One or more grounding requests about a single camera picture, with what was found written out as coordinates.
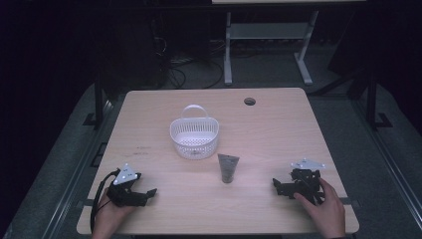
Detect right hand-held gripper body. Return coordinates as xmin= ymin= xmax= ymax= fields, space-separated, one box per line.
xmin=287 ymin=157 xmax=326 ymax=205

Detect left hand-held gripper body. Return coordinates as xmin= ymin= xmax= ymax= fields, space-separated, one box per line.
xmin=106 ymin=162 xmax=149 ymax=208

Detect person's left hand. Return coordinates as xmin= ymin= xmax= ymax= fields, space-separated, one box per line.
xmin=91 ymin=189 xmax=137 ymax=239

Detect person's right hand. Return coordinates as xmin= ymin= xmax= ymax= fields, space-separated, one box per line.
xmin=293 ymin=177 xmax=347 ymax=239

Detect grey squeeze tube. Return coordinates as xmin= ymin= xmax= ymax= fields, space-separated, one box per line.
xmin=217 ymin=152 xmax=241 ymax=184

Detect white plastic basket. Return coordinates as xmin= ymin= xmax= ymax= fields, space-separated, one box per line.
xmin=169 ymin=104 xmax=220 ymax=160

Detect black metal stand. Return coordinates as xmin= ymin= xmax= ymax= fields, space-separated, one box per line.
xmin=83 ymin=74 xmax=107 ymax=128
xmin=364 ymin=71 xmax=394 ymax=129

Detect white metal stand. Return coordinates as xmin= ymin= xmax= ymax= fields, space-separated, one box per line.
xmin=223 ymin=9 xmax=320 ymax=87

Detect black cable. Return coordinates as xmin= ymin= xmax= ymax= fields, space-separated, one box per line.
xmin=90 ymin=168 xmax=121 ymax=234

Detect black floor cables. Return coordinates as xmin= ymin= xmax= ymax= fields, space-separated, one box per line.
xmin=155 ymin=36 xmax=227 ymax=91

